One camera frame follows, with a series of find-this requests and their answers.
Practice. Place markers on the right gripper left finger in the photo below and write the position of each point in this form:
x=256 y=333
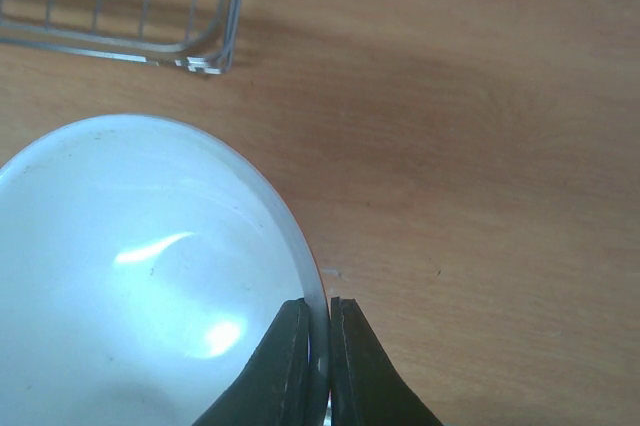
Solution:
x=271 y=389

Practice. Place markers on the white and orange bowl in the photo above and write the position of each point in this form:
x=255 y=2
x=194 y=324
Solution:
x=142 y=261

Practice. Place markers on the chrome wire dish rack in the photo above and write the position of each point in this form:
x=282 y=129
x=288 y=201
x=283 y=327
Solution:
x=194 y=35

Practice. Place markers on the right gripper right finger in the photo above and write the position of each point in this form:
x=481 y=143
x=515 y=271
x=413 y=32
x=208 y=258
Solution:
x=365 y=387

